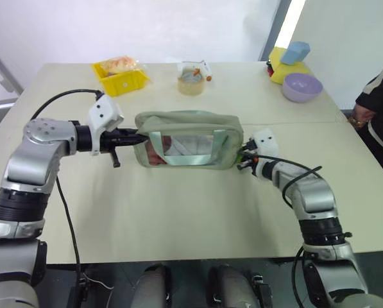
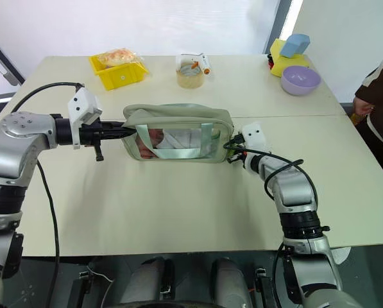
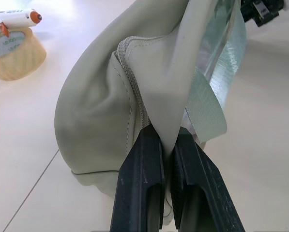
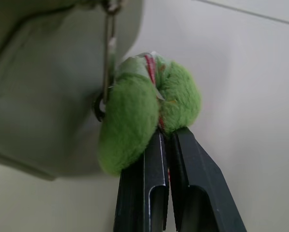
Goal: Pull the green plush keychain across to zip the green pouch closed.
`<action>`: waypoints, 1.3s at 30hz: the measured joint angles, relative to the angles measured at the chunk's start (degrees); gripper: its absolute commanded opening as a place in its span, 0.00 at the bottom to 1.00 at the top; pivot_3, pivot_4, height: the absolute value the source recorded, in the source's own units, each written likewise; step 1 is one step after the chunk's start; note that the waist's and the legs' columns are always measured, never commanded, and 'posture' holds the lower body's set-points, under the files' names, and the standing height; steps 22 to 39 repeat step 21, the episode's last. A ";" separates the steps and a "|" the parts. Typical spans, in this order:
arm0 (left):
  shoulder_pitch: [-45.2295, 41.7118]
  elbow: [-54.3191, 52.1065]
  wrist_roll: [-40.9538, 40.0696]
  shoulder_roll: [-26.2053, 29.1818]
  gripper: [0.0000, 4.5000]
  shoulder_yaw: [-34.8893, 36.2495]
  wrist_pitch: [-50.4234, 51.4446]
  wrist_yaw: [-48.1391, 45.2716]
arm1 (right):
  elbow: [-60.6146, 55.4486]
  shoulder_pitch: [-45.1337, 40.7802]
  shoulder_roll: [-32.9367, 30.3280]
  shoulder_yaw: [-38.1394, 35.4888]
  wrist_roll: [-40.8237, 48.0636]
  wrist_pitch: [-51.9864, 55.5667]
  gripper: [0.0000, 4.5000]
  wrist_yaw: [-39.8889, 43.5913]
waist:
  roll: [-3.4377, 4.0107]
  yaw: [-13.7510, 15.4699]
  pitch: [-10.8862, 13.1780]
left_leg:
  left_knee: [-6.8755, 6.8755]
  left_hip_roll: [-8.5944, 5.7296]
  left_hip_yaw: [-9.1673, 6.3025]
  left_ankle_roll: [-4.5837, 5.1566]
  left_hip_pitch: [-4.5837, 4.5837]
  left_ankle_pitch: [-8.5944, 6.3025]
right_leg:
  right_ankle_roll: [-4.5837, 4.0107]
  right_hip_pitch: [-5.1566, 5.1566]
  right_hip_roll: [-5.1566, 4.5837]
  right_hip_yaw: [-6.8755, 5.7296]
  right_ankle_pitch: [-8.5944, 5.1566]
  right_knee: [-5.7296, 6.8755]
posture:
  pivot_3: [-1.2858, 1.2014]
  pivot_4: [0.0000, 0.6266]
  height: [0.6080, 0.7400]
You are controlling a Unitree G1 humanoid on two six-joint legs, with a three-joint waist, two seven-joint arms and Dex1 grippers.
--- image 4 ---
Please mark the pale green zip pouch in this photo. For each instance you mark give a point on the pale green zip pouch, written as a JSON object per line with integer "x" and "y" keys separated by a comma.
{"x": 50, "y": 84}

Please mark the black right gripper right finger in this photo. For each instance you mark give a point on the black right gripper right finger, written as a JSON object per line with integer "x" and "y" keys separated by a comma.
{"x": 202, "y": 183}

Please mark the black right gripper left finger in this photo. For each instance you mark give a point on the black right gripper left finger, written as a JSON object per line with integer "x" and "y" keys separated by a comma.
{"x": 139, "y": 193}

